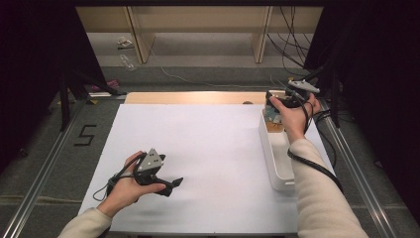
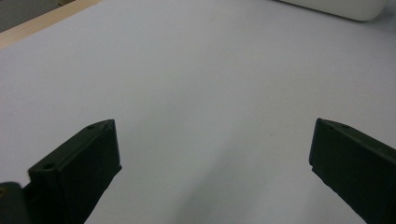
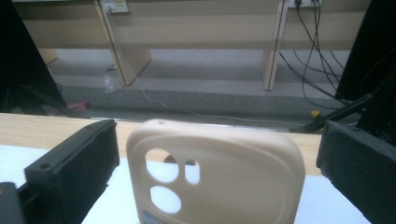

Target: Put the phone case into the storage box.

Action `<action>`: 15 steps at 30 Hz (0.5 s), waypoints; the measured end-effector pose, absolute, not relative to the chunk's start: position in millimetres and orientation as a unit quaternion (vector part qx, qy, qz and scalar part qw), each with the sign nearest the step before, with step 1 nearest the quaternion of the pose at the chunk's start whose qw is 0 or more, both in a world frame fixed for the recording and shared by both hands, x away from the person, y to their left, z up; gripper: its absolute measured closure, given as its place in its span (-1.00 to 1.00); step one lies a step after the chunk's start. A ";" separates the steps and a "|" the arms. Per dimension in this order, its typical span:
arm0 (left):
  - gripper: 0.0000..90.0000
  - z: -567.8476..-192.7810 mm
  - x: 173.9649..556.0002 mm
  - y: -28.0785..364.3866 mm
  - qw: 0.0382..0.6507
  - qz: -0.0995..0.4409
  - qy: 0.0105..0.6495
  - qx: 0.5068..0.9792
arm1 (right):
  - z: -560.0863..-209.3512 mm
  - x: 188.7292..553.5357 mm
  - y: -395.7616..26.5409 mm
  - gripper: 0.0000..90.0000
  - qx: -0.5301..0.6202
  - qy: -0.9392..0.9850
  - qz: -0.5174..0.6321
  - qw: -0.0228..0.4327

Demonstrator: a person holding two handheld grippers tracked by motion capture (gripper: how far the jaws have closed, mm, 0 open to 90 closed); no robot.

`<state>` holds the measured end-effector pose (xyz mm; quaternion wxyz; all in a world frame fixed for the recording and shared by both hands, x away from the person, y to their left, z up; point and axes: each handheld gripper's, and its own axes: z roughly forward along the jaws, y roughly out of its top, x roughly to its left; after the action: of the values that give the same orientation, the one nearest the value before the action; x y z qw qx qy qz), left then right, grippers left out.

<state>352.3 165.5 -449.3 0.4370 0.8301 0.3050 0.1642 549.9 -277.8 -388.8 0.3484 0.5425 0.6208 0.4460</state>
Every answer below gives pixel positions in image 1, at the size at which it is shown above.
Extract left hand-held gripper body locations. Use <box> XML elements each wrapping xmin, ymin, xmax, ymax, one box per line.
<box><xmin>133</xmin><ymin>148</ymin><xmax>166</xmax><ymax>186</ymax></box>

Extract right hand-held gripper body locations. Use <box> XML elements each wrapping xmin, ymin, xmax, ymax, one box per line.
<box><xmin>278</xmin><ymin>78</ymin><xmax>321</xmax><ymax>109</ymax></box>

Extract white plastic bin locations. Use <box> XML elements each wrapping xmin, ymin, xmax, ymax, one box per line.
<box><xmin>258</xmin><ymin>107</ymin><xmax>300</xmax><ymax>192</ymax></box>

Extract person's right hand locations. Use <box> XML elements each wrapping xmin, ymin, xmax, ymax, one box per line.
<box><xmin>269</xmin><ymin>93</ymin><xmax>322</xmax><ymax>144</ymax></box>

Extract person's left hand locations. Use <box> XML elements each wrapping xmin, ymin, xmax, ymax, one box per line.
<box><xmin>96</xmin><ymin>150</ymin><xmax>166</xmax><ymax>218</ymax></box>

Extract black metal stand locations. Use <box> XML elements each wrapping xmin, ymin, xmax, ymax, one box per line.
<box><xmin>58</xmin><ymin>67</ymin><xmax>128</xmax><ymax>133</ymax></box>
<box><xmin>305</xmin><ymin>65</ymin><xmax>341</xmax><ymax>129</ymax></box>

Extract black curtain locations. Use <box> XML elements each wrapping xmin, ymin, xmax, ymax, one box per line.
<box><xmin>303</xmin><ymin>0</ymin><xmax>420</xmax><ymax>226</ymax></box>
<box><xmin>0</xmin><ymin>0</ymin><xmax>108</xmax><ymax>173</ymax></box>

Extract pink object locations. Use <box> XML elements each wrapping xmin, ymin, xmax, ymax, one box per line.
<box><xmin>91</xmin><ymin>78</ymin><xmax>121</xmax><ymax>93</ymax></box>

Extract clear plastic bottle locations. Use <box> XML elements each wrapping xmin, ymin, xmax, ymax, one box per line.
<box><xmin>118</xmin><ymin>54</ymin><xmax>137</xmax><ymax>72</ymax></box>

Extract light wooden shelf unit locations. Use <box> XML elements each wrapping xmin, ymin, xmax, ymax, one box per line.
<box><xmin>75</xmin><ymin>5</ymin><xmax>324</xmax><ymax>64</ymax></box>

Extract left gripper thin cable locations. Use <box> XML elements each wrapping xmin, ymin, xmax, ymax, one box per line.
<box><xmin>92</xmin><ymin>153</ymin><xmax>147</xmax><ymax>202</ymax></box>

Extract black hanging cables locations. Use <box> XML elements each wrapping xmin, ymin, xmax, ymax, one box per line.
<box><xmin>266</xmin><ymin>5</ymin><xmax>318</xmax><ymax>77</ymax></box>

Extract aluminium floor rail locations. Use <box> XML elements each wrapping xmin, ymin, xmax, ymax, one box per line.
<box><xmin>1</xmin><ymin>98</ymin><xmax>87</xmax><ymax>238</ymax></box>
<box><xmin>318</xmin><ymin>98</ymin><xmax>412</xmax><ymax>238</ymax></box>

